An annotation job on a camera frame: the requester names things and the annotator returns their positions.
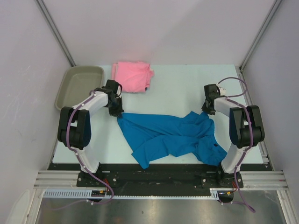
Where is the beige plastic tray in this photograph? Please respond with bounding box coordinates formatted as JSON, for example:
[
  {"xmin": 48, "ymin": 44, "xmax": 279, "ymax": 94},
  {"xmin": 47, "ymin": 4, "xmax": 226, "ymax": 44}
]
[{"xmin": 55, "ymin": 66, "xmax": 105, "ymax": 110}]

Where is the blue t shirt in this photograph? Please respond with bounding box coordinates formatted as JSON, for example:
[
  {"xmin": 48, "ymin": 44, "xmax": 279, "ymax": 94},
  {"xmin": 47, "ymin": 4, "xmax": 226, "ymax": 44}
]
[{"xmin": 117, "ymin": 112, "xmax": 227, "ymax": 169}]

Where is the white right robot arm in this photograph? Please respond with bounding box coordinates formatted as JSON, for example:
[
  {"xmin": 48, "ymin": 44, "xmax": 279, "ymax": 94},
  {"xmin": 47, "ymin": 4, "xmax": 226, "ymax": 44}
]
[{"xmin": 202, "ymin": 84, "xmax": 265, "ymax": 187}]

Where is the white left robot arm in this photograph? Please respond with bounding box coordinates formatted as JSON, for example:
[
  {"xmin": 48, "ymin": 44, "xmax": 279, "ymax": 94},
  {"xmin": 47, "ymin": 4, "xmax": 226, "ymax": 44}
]
[{"xmin": 57, "ymin": 79, "xmax": 124, "ymax": 187}]

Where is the pink folded t shirt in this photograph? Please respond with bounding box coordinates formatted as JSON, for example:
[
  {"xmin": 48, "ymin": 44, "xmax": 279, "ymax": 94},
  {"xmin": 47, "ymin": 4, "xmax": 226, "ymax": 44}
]
[{"xmin": 111, "ymin": 62, "xmax": 155, "ymax": 93}]

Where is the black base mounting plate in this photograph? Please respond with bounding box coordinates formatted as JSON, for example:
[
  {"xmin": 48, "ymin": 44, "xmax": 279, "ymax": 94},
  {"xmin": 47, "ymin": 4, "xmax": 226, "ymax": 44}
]
[{"xmin": 48, "ymin": 163, "xmax": 243, "ymax": 193}]

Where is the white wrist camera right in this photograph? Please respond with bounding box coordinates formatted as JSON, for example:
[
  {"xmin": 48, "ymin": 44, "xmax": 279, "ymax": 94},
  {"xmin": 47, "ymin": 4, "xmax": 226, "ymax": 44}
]
[{"xmin": 218, "ymin": 87, "xmax": 227, "ymax": 96}]

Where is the white slotted cable duct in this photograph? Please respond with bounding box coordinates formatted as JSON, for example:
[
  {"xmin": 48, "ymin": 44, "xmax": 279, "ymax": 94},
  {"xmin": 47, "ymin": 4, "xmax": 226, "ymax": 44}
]
[{"xmin": 43, "ymin": 189, "xmax": 219, "ymax": 200}]

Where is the aluminium corner post right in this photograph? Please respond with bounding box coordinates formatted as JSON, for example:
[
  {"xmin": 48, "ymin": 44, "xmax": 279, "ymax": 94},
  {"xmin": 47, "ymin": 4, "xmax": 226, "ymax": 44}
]
[{"xmin": 238, "ymin": 0, "xmax": 284, "ymax": 73}]

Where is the aluminium corner post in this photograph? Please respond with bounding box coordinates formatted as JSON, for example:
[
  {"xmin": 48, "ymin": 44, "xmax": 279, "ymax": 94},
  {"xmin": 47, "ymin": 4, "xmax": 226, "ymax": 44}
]
[
  {"xmin": 238, "ymin": 0, "xmax": 284, "ymax": 73},
  {"xmin": 34, "ymin": 0, "xmax": 76, "ymax": 67}
]

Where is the aluminium corner post left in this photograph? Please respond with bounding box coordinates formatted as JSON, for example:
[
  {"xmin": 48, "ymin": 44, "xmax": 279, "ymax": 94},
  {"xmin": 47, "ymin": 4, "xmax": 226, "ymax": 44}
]
[{"xmin": 34, "ymin": 0, "xmax": 76, "ymax": 67}]

